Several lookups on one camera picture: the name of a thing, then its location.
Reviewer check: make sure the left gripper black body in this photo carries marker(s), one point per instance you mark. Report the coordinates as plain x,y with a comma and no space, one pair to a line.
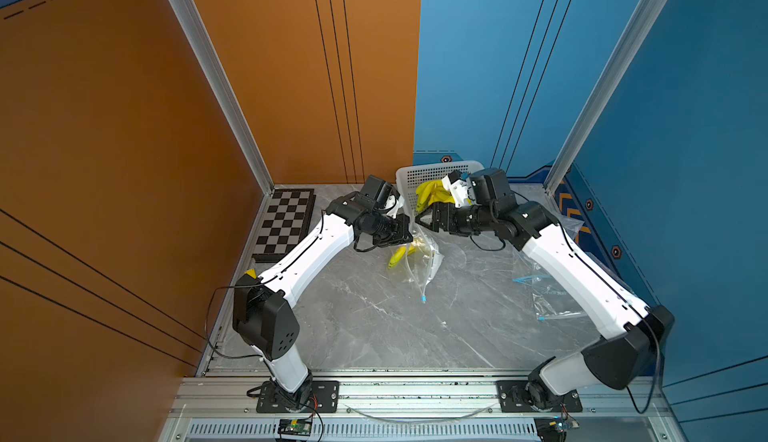
394,232

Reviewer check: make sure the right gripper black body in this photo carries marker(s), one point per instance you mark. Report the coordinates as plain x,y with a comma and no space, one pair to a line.
451,209

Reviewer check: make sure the yellow banana bunch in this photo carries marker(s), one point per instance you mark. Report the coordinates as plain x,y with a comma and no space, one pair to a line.
429,193
401,255

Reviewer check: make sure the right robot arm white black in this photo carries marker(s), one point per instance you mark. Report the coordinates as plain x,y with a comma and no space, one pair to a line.
632,333

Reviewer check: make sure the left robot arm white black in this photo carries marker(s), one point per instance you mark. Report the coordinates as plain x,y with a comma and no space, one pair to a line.
263,304

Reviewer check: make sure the black brown checkerboard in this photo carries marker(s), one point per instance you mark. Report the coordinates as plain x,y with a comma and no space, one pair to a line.
284,225

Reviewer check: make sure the left green circuit board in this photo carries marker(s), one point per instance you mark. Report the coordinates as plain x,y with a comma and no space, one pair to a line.
295,429

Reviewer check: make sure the green circuit board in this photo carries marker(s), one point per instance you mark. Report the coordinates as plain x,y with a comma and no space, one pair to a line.
563,426
295,429

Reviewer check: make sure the right green circuit board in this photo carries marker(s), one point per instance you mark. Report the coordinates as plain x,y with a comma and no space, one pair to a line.
563,426

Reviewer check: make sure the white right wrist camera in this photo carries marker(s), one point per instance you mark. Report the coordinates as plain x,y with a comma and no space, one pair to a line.
458,189

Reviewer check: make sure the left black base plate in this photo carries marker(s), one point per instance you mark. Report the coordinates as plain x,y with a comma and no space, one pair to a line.
321,396

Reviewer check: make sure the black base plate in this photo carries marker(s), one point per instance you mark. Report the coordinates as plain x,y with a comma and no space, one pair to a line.
321,396
513,397

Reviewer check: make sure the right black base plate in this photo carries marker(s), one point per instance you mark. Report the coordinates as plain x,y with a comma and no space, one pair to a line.
513,397

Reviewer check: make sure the right aluminium corner post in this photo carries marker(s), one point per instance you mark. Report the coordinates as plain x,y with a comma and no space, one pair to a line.
631,40

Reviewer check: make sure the aluminium corner post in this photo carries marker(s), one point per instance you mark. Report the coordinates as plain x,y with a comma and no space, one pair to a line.
192,24
631,40

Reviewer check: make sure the left aluminium corner post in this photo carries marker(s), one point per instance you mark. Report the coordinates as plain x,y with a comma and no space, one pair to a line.
192,24

